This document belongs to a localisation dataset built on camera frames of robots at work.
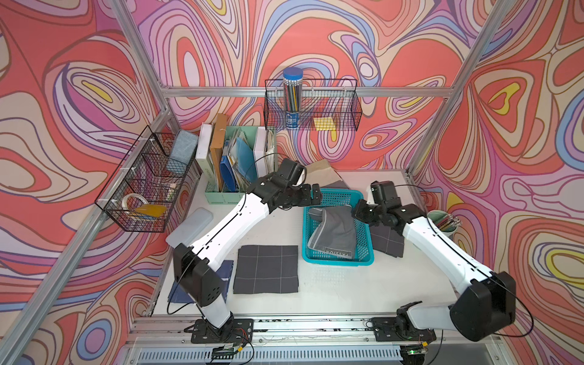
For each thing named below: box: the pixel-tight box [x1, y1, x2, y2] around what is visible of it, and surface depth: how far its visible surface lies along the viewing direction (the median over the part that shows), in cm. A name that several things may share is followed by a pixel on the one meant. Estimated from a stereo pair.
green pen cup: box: [426, 209, 462, 238], surface depth 84 cm
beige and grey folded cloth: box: [304, 158, 350, 190], surface depth 121 cm
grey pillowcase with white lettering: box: [307, 204, 357, 260], surface depth 92 cm
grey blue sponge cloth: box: [165, 129, 199, 174], surface depth 82 cm
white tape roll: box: [121, 193, 149, 212], surface depth 70 cm
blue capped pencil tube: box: [282, 66, 304, 131], surface depth 77 cm
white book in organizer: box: [195, 122, 214, 161], surface depth 88 cm
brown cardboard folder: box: [209, 113, 228, 193], surface depth 92 cm
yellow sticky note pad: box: [313, 117, 337, 132], surface depth 92 cm
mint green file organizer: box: [204, 125, 279, 205], surface depth 98 cm
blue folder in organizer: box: [219, 136, 258, 193], surface depth 97 cm
